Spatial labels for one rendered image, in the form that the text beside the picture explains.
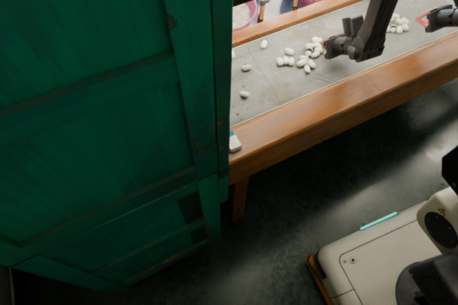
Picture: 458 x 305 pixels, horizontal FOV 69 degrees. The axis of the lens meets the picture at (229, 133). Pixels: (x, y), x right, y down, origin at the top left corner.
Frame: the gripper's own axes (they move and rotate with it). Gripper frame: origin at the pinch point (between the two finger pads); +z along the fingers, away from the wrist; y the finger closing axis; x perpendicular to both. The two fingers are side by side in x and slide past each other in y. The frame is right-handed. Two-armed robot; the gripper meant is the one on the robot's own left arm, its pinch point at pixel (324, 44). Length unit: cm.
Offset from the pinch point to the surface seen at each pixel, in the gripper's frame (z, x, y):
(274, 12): 29.1, -13.4, 1.9
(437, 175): 11, 91, -62
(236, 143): -20, 13, 47
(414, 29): -3.3, 6.0, -37.6
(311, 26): 10.1, -5.8, -2.5
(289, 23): 11.2, -9.5, 5.4
